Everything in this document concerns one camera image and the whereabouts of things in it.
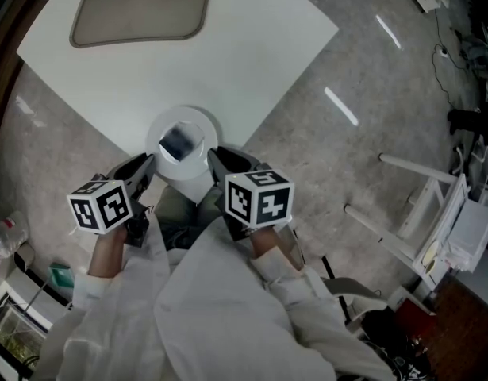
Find white square table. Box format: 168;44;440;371
16;0;340;204

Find green flat box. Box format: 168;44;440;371
48;263;76;290

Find white box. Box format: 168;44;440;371
449;198;488;271

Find person's white coat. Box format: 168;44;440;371
37;212;399;381

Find brown wooden platform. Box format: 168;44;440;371
0;0;40;166

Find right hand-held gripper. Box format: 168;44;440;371
206;145;296;243

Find person's right forearm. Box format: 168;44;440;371
247;225;344;325

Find small white side table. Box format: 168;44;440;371
344;152;488;293

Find white round plate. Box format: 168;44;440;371
145;106;221;182

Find small dark object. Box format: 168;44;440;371
158;120;207;163

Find person's left forearm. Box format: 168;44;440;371
71;228;133;325

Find grey rectangular tray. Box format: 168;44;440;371
68;0;216;49

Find red box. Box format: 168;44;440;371
394;295;439;333

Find clear plastic bottles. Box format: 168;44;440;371
0;211;29;258

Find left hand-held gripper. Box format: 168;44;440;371
67;153;156;248

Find person's grey trousers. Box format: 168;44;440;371
154;184;225;253

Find small cream plate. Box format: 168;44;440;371
420;240;441;273

